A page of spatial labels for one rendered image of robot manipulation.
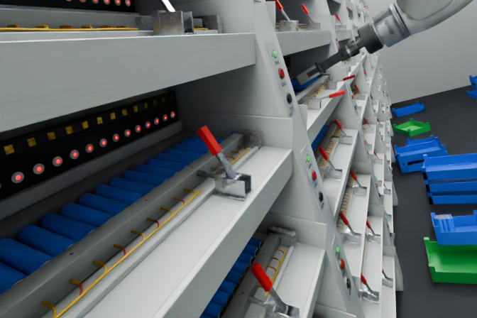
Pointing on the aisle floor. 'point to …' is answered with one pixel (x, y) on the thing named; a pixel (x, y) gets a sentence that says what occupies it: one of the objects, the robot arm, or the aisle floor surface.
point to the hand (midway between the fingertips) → (309, 74)
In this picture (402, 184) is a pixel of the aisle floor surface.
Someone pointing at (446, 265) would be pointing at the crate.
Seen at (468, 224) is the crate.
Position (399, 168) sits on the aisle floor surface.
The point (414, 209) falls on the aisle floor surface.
